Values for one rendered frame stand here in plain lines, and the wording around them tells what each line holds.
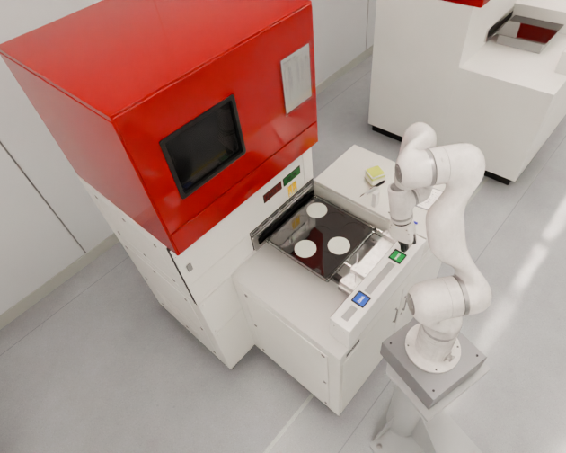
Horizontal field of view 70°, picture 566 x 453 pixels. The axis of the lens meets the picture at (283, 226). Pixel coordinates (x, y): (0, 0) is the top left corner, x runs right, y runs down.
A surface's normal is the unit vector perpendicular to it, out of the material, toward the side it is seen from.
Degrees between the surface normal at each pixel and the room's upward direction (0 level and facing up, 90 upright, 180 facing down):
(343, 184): 0
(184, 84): 90
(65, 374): 0
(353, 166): 0
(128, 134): 90
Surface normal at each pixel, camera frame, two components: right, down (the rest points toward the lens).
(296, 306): -0.10, -0.65
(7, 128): 0.74, 0.46
